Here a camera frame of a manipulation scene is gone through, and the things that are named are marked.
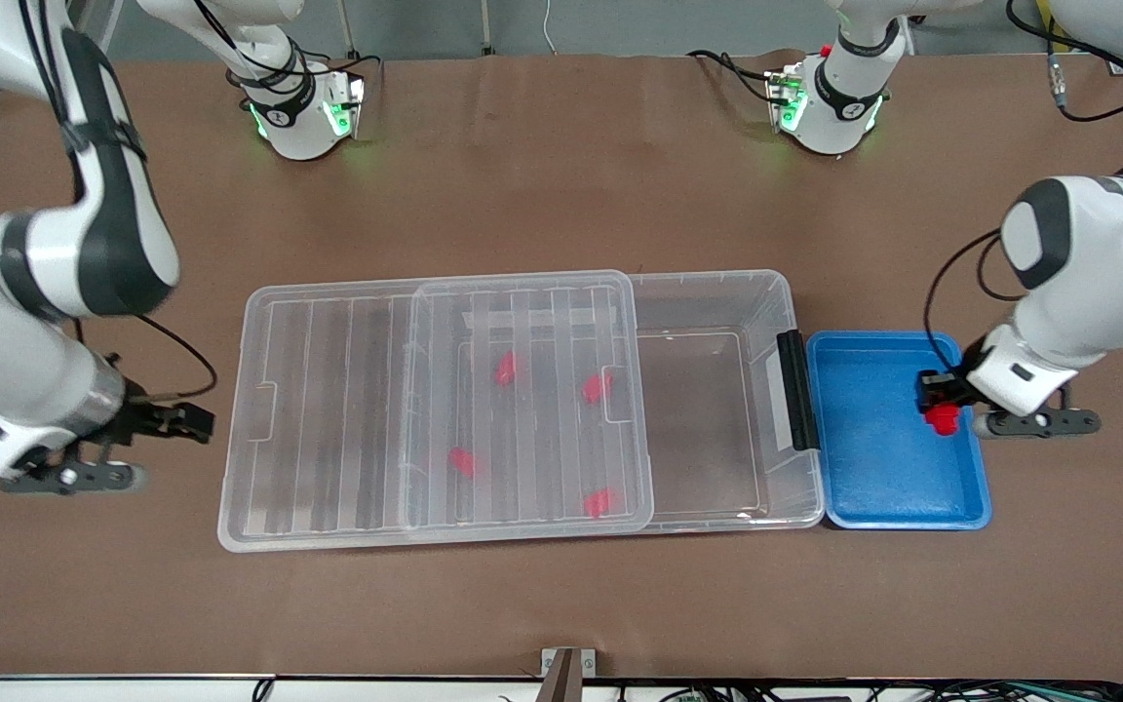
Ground clear plastic box lid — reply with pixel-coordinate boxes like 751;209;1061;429
216;269;656;555

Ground clear plastic storage box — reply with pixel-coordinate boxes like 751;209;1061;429
404;269;827;535

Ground blue plastic tray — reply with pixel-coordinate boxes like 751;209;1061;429
804;331;993;532

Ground brown table cover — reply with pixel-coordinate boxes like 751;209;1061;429
0;53;1123;682

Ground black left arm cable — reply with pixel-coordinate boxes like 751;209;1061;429
922;0;1123;373

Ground black box latch handle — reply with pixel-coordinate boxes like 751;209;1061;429
778;330;822;452

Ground tangled cables under table edge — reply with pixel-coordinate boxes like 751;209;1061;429
610;678;1123;702

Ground black left base cable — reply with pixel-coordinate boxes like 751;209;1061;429
685;49;790;106

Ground grey metal bracket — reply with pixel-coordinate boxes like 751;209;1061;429
540;647;598;678

